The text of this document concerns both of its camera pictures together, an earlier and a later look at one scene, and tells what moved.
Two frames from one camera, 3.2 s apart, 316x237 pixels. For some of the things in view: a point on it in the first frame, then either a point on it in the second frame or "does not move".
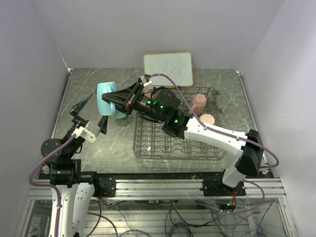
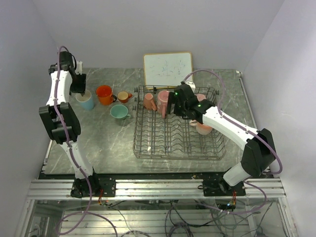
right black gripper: (125, 100) to (173, 98)
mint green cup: (120, 115) does not move
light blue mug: (106, 108) to (87, 101)
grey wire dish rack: (151, 141) does not move
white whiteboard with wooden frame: (177, 65) does not move
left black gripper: (76, 107) to (81, 88)
